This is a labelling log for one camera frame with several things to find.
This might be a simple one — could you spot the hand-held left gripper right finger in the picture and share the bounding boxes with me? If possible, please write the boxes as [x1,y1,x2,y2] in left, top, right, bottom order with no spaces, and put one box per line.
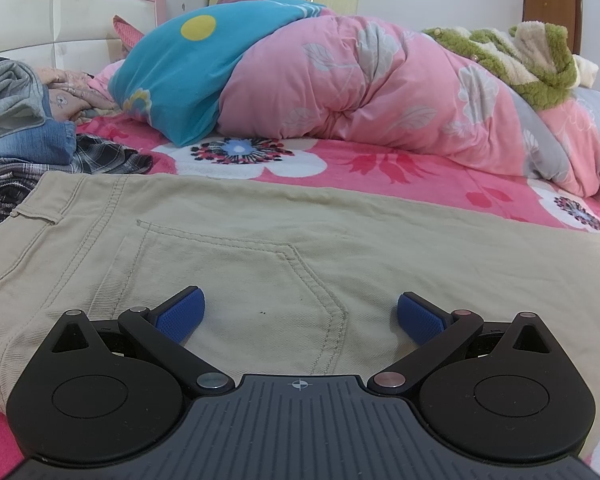
[367,291,566,396]

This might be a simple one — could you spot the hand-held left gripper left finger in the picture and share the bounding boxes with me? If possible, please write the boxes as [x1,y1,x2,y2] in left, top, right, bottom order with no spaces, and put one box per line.
[32,286,234,396]

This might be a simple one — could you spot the beige pants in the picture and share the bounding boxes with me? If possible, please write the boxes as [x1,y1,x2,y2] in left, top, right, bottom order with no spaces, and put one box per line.
[0,170,600,461]

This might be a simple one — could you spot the pink floral bed blanket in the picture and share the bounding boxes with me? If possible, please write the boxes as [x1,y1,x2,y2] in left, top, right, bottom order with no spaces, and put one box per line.
[0,115,600,480]

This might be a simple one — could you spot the plaid shirt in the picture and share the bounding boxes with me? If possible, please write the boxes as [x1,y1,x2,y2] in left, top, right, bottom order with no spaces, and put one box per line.
[0,132,153,233]

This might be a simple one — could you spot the blue jeans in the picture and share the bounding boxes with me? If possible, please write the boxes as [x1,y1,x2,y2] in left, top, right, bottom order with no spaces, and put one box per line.
[0,117,77,166]

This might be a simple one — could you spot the pink and blue floral quilt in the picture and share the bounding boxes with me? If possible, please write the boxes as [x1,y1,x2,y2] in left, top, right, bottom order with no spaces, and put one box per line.
[87,0,600,203]

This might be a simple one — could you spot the pale pink floral garment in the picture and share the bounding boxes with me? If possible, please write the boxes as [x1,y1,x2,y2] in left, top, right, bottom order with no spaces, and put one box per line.
[35,66,118,123]

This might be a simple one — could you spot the green and cream fleece blanket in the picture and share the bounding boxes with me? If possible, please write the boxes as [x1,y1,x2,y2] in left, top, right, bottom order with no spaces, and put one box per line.
[422,20,578,111]

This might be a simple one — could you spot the pink pillow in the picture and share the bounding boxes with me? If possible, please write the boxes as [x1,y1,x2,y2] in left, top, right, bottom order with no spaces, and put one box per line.
[112,15,146,56]

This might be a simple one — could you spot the white fluffy cloth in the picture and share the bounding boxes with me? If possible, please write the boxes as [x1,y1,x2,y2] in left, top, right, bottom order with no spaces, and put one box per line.
[575,52,600,88]

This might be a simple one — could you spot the pink and white headboard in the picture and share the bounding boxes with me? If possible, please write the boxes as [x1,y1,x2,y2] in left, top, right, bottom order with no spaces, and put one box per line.
[0,0,168,78]

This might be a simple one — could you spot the brown wooden door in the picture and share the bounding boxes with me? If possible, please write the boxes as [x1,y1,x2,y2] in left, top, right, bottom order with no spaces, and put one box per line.
[522,0,583,56]

